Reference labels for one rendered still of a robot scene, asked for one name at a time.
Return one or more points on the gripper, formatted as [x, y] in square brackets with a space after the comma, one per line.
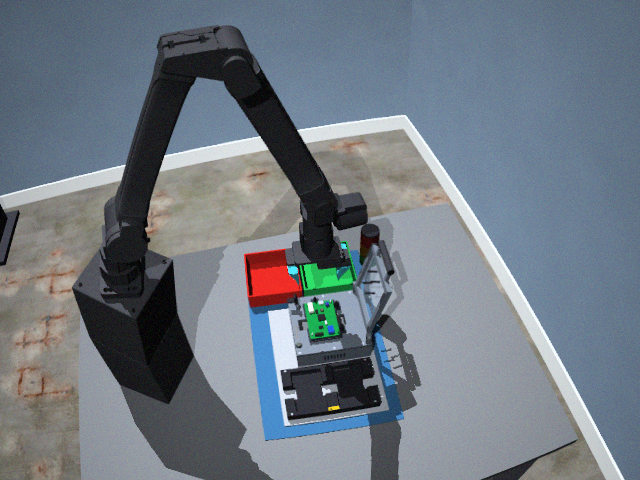
[319, 252]

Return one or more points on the green circuit board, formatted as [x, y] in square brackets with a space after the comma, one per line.
[321, 318]

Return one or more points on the green bin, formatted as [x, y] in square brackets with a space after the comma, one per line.
[317, 282]

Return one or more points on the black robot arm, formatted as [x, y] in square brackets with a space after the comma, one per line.
[182, 57]

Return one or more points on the red bin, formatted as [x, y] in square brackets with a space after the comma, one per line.
[267, 272]

